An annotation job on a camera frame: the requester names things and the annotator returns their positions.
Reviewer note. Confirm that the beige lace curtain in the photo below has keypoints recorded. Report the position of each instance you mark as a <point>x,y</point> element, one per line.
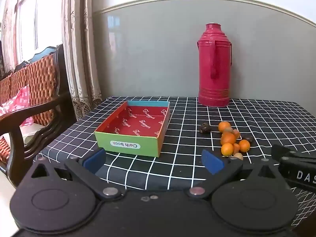
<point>81,54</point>

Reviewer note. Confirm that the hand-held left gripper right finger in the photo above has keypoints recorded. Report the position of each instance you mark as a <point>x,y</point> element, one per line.
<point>212,162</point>

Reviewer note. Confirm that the colourful cardboard box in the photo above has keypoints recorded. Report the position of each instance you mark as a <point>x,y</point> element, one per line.
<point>138,126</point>

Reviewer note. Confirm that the dark brown water chestnut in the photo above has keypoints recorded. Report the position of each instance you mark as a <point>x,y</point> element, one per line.
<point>205,128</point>
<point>248,139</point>

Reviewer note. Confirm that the small beige round fruit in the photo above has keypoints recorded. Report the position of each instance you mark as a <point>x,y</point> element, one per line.
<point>229,129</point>
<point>238,156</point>

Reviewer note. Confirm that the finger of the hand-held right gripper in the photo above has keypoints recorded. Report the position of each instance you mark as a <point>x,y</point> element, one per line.
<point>287,154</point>

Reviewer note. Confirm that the window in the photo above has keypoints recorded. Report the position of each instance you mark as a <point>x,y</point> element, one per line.
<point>29,17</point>

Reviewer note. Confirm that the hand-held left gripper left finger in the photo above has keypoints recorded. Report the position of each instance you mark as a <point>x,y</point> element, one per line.
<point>95,160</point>

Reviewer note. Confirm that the red thermos flask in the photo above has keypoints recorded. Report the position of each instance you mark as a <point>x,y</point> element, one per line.
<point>215,65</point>

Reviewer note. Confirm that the pink checked cloth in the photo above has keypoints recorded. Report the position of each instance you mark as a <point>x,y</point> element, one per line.
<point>17,101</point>

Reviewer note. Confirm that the black white checked tablecloth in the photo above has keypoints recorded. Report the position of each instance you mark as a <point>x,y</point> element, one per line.
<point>177,153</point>

